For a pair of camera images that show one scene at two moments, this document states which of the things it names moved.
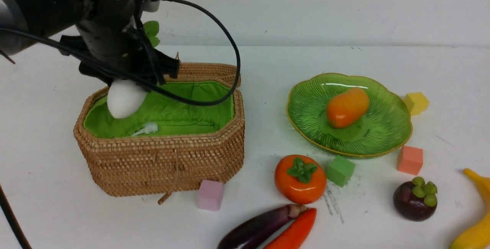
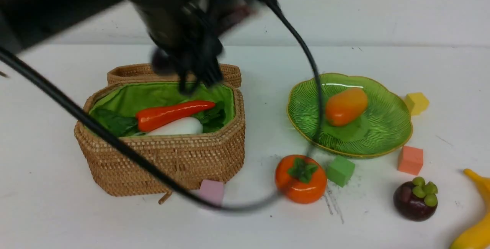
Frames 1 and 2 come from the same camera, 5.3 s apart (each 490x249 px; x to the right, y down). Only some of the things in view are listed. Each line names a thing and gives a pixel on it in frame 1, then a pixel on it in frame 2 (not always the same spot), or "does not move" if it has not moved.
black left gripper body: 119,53 -> 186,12
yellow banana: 479,238 does not move
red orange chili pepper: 292,235 -> 149,118
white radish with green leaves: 125,96 -> 210,120
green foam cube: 339,170 does not move
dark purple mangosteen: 415,201 does not move
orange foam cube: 410,160 does not move
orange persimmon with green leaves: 300,179 does not move
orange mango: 344,107 does not move
